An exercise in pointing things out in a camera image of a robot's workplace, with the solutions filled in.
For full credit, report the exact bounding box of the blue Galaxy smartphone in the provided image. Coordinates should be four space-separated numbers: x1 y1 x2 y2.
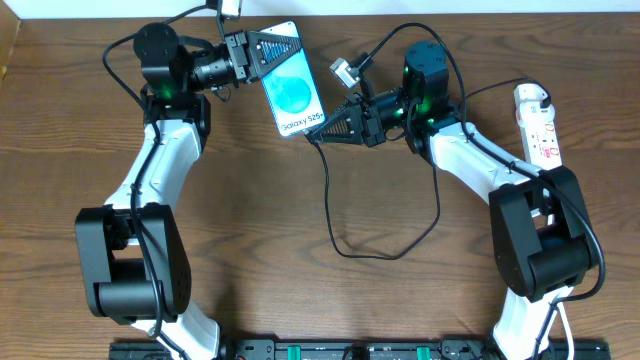
262 48 326 137

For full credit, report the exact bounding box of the black USB charging cable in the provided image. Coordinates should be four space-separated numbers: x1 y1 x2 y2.
307 77 553 261

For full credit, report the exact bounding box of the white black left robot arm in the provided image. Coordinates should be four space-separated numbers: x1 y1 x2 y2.
75 21 303 359

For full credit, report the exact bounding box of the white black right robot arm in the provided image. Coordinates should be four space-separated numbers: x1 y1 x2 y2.
308 41 606 359

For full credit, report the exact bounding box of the white USB charger plug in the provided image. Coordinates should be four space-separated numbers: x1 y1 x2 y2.
513 83 555 128

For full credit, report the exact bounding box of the white power strip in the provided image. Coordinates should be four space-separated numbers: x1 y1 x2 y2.
521 121 562 170

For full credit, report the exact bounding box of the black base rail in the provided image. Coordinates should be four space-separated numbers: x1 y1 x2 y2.
107 339 612 360

